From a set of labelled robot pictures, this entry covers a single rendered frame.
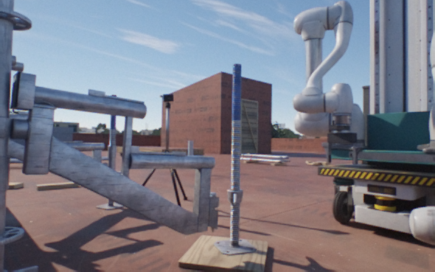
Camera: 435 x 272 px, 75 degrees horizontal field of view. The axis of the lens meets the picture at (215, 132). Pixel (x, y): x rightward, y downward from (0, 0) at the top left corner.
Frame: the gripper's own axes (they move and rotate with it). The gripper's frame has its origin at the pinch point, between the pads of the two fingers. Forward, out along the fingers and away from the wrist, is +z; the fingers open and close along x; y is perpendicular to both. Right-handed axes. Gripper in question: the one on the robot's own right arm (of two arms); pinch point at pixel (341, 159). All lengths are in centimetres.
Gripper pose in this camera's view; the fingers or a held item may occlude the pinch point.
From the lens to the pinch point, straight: 156.7
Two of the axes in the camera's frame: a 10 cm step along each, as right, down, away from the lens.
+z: -0.2, 10.0, -0.3
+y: 7.6, 0.4, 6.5
